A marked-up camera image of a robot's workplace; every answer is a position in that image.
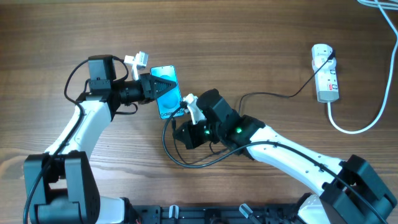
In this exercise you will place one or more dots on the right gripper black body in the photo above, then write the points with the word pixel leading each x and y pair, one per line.
pixel 197 133

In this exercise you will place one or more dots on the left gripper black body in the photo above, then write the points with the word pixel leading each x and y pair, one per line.
pixel 146 89

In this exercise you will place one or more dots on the teal-screen Galaxy smartphone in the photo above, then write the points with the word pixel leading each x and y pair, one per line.
pixel 170 101

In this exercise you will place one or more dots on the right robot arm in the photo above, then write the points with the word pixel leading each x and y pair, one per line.
pixel 342 191

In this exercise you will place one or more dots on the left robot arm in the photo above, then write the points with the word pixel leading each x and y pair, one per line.
pixel 59 182

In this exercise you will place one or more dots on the white USB charger plug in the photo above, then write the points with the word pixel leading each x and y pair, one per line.
pixel 323 62

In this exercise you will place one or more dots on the white power strip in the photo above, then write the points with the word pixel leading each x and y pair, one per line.
pixel 326 81

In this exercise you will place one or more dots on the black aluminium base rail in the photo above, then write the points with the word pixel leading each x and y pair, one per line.
pixel 174 214

